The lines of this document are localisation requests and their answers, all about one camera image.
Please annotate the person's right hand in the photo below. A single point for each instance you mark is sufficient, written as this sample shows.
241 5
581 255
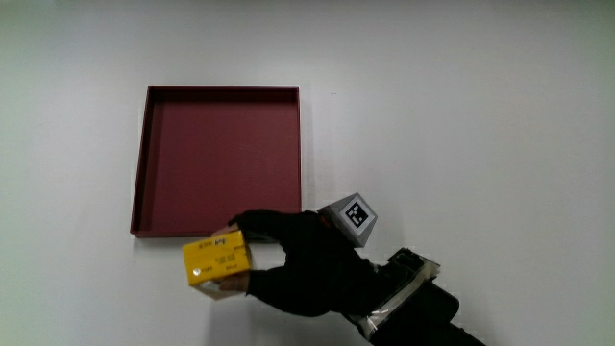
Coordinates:
312 269

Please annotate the yellow ice redtea carton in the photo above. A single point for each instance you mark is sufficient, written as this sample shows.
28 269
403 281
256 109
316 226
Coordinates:
216 259

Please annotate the dark red square tray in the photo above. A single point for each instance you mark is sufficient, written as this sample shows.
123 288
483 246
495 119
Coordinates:
221 163

